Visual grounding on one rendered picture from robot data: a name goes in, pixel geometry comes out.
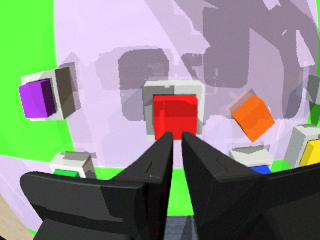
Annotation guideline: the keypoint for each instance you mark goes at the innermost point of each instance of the red button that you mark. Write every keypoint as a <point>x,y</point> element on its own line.
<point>173,106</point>

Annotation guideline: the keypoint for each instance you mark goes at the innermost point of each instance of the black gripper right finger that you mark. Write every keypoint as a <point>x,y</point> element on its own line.
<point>229,198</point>

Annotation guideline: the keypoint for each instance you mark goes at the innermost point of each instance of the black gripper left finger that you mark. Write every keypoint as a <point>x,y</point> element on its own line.
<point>133,203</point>

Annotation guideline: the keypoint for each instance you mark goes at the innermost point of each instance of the purple button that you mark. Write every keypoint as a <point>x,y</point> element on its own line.
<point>47,96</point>

